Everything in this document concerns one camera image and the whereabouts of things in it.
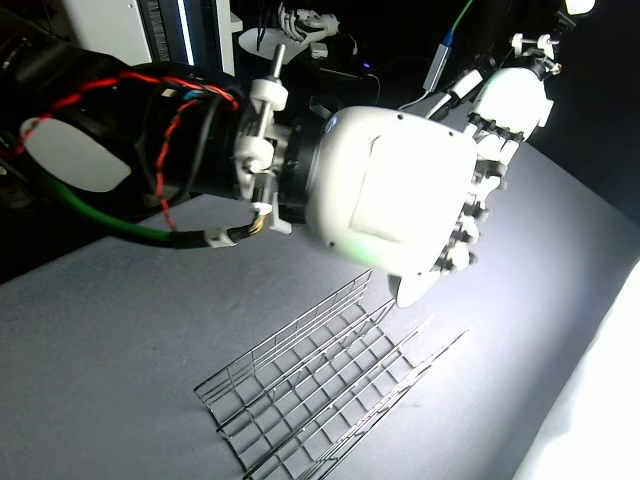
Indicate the small white adapter box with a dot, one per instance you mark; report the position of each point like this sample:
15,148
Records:
319,50

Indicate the white cabinet with black strip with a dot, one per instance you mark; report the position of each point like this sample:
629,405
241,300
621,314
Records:
110,25

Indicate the spare white robot hand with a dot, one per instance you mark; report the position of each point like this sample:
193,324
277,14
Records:
310,20

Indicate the grey table cloth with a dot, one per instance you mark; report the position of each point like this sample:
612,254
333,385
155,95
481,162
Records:
125,350

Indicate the white stand base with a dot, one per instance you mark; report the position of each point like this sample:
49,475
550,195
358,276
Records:
260,42

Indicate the white backdrop sheet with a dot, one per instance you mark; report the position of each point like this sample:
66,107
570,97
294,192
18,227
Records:
600,400

